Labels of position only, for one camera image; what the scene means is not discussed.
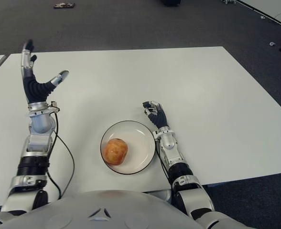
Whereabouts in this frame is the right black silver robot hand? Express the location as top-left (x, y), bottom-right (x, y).
top-left (142, 100), bottom-right (168, 129)

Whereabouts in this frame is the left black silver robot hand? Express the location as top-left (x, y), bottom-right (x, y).
top-left (21, 39), bottom-right (70, 104)

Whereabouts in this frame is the red apple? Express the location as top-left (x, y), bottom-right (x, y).
top-left (103, 138), bottom-right (129, 166)

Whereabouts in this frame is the white plate with black rim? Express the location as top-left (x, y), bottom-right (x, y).
top-left (100, 120), bottom-right (156, 175)

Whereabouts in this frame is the dark patterned item on floor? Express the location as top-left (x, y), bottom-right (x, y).
top-left (54, 2), bottom-right (76, 9)

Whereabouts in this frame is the silver robot torso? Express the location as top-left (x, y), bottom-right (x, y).
top-left (0, 189), bottom-right (203, 229)

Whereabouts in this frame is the dark chair base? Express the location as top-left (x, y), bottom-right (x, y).
top-left (161, 0), bottom-right (181, 7)

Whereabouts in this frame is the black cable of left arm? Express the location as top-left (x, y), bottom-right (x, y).
top-left (46, 112), bottom-right (75, 200)

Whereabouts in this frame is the white table with cable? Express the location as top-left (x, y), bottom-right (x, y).
top-left (237, 0), bottom-right (281, 30)

